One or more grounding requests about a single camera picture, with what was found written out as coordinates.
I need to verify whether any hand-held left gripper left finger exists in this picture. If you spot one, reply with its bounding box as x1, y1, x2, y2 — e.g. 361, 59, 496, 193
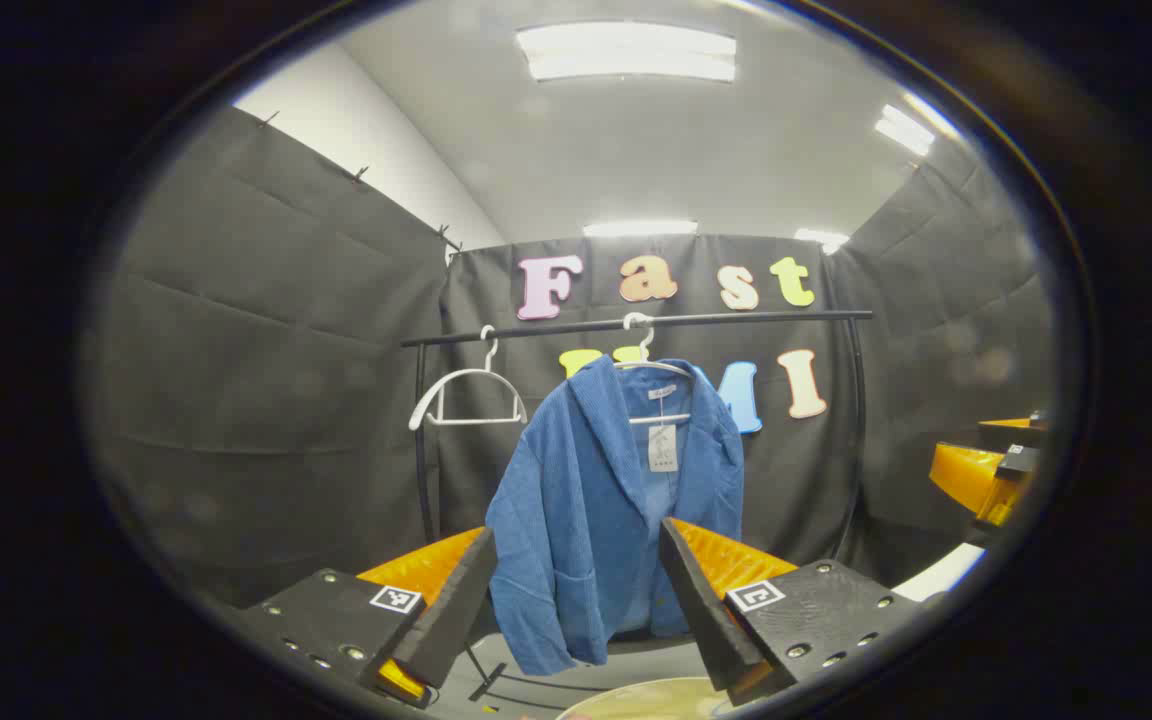
236, 527, 499, 711

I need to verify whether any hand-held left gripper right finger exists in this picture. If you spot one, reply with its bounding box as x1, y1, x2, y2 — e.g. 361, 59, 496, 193
658, 517, 927, 709

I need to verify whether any beige laundry hamper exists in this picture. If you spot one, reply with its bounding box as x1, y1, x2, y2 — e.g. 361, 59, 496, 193
554, 677, 737, 720

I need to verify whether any blue corduroy jacket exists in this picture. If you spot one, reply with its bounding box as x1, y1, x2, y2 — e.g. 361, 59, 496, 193
484, 355, 747, 676

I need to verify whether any small white clothes hanger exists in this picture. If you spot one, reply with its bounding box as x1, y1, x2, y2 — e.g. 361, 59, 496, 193
408, 325, 529, 433

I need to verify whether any large white clothes hanger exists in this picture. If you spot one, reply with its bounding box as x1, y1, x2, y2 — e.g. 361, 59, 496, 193
616, 312, 697, 426

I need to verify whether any black clothes rack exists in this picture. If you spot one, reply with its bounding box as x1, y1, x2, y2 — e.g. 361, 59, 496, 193
399, 309, 875, 701

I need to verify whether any black backdrop cloth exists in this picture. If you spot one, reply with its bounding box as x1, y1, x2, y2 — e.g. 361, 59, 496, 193
86, 105, 1057, 621

